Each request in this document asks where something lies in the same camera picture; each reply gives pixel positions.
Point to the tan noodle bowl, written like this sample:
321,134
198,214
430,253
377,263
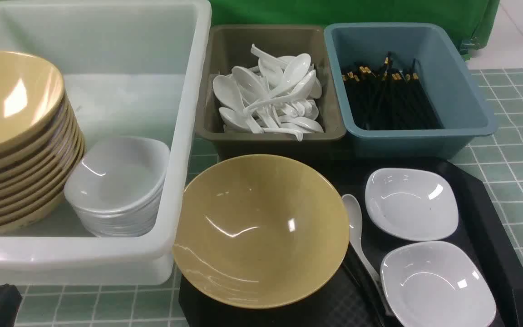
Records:
260,231

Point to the white ceramic soup spoon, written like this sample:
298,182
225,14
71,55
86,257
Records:
354,214

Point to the white square sauce dish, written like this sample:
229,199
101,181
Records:
411,204
436,284

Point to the stack of tan bowls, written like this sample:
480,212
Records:
40,139

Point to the stack of white dishes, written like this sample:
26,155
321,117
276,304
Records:
115,190

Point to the large white plastic tub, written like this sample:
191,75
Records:
131,68

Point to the olive plastic spoon bin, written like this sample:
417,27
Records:
229,45

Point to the black plastic serving tray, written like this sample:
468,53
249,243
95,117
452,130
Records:
341,302

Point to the pile of white spoons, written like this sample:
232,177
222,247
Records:
276,96

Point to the bundle of black chopsticks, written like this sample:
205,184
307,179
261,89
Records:
388,98

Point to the blue plastic chopstick bin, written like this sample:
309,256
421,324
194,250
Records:
455,95

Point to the green backdrop cloth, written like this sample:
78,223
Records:
468,22

